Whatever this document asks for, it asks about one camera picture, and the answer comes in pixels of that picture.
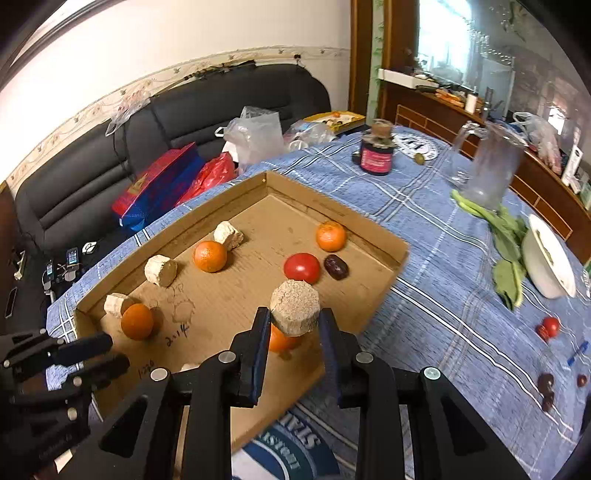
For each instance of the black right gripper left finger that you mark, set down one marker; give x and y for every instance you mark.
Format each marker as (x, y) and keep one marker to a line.
(251, 348)

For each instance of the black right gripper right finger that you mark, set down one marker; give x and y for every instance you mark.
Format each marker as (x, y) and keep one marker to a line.
(339, 349)

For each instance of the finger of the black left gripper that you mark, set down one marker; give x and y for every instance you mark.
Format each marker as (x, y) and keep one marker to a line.
(98, 375)
(60, 352)

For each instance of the orange tangerine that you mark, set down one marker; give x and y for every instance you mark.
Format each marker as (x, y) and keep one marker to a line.
(331, 236)
(280, 342)
(137, 322)
(210, 256)

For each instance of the pale cork chunk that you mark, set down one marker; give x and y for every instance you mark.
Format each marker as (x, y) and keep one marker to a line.
(295, 306)

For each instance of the beige cork piece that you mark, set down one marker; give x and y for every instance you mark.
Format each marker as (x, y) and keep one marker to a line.
(116, 304)

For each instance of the beige cork cylinder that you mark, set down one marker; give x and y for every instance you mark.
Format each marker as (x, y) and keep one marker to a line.
(160, 270)

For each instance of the beige cork block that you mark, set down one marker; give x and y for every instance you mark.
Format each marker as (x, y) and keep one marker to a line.
(228, 236)

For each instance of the phone on holder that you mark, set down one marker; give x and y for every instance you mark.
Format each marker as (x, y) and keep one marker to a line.
(76, 262)

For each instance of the brown cardboard tray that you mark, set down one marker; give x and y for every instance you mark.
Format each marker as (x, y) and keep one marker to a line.
(199, 313)

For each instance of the black leather sofa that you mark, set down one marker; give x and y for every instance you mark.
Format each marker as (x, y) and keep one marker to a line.
(68, 201)

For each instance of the blue plaid tablecloth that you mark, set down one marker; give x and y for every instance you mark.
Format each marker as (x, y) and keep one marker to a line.
(442, 311)

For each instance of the red plastic bag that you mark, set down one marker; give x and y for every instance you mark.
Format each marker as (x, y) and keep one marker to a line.
(215, 172)

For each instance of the red blue gift bag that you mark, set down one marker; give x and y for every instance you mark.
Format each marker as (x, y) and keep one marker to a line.
(158, 188)

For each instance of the dark purple plum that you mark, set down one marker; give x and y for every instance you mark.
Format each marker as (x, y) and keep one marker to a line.
(545, 383)

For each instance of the wrinkled red date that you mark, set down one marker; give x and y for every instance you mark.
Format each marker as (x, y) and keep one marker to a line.
(548, 401)

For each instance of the small red tomato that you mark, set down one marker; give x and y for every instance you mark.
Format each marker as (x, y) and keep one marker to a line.
(549, 328)

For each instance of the green leafy vegetable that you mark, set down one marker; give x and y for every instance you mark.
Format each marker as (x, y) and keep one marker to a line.
(508, 234)

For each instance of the blue pen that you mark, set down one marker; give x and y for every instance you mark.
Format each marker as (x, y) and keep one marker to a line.
(581, 350)

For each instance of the white bowl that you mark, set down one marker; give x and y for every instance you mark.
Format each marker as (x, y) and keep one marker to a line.
(546, 261)

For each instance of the clear plastic bag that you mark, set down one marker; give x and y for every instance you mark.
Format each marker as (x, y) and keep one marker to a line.
(255, 135)

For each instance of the small red date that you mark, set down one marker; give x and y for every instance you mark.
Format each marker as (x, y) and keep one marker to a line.
(582, 380)

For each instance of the dark jar with pink label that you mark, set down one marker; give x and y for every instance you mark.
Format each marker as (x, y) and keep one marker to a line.
(375, 155)

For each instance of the clear glass pitcher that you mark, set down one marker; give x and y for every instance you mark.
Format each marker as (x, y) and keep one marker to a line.
(485, 179)

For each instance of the yellow snack box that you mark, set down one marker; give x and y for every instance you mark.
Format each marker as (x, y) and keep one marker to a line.
(339, 121)

